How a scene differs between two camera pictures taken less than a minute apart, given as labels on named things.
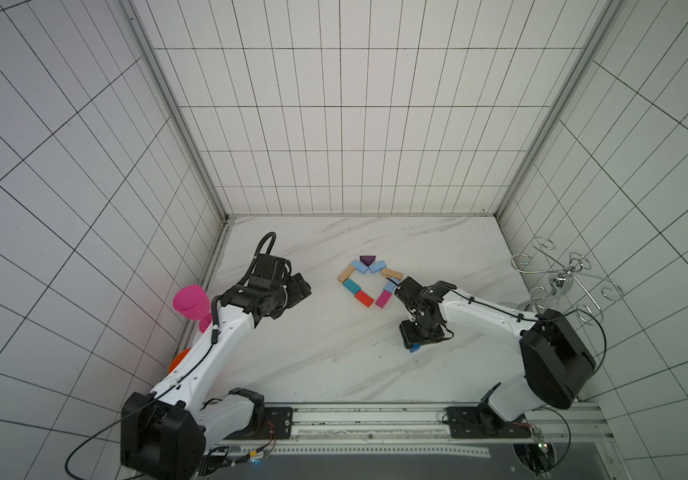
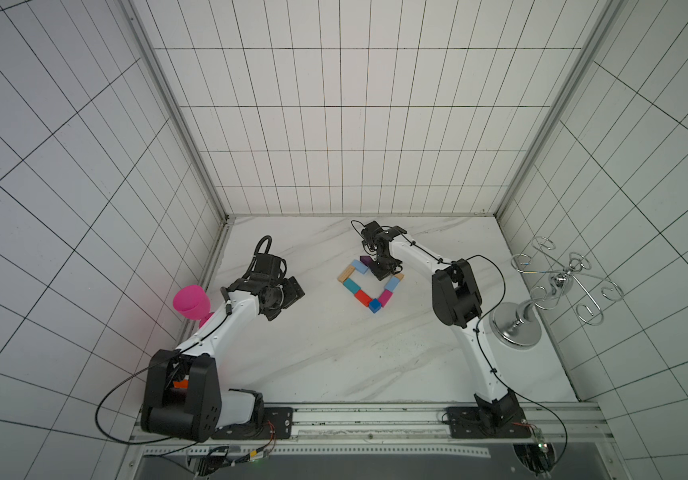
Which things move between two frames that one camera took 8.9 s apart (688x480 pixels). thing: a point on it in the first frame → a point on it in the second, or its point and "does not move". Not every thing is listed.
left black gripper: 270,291 does not move
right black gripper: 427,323 → 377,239
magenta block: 383,299 does not move
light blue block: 359,266 does not move
